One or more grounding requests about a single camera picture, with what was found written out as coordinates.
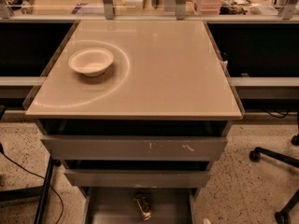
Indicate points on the crushed orange soda can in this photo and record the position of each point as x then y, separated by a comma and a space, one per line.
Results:
143, 205

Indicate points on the grey bottom drawer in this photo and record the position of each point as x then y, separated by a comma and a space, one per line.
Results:
117, 206

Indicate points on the grey drawer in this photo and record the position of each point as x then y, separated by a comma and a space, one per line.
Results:
137, 179
133, 148
117, 206

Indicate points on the grey middle drawer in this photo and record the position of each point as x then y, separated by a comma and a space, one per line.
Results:
137, 179

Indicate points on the grey top drawer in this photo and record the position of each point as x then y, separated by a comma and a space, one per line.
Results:
133, 148

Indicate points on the black metal stand leg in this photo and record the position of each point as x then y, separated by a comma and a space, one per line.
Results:
44, 193

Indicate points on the white paper bowl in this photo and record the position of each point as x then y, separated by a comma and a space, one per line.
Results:
91, 62

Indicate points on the grey metal post right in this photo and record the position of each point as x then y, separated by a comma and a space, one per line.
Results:
180, 9

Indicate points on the grey metal post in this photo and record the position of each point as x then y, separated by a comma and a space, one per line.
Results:
180, 9
108, 9

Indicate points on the grey metal post left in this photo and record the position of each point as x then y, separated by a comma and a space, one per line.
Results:
108, 9

